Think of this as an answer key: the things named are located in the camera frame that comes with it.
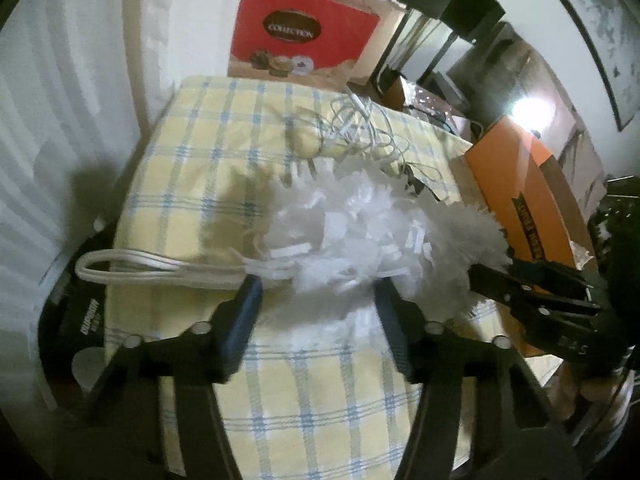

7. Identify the white fluffy duster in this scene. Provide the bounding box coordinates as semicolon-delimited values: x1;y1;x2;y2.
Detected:
77;155;513;321

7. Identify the brown sofa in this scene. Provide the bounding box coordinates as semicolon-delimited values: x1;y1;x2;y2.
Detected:
445;22;608;196

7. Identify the yellow checked tablecloth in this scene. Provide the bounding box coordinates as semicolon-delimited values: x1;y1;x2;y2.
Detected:
112;75;566;480

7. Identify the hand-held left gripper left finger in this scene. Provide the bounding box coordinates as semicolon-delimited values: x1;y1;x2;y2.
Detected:
75;275;264;480

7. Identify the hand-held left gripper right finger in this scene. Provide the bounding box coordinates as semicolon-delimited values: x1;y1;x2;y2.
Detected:
372;280;586;480

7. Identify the black speaker stand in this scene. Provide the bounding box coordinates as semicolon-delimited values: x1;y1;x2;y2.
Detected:
372;7;418;86
417;30;453;88

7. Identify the white cable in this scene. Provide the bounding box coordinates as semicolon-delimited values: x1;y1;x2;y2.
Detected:
285;87;443;192

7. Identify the orange cardboard box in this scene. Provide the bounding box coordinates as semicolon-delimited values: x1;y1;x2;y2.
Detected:
452;115;597;357

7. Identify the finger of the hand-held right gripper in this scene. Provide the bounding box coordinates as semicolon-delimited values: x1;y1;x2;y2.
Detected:
469;262;603;320
510;257;608;295

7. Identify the white curtain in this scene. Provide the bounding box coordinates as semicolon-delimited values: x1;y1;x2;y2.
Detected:
0;0;246;411

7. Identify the framed ink painting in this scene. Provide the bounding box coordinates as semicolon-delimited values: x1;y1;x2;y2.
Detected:
532;0;640;132

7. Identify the person's right hand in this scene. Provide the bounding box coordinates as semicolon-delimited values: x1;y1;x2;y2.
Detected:
560;367;637;421

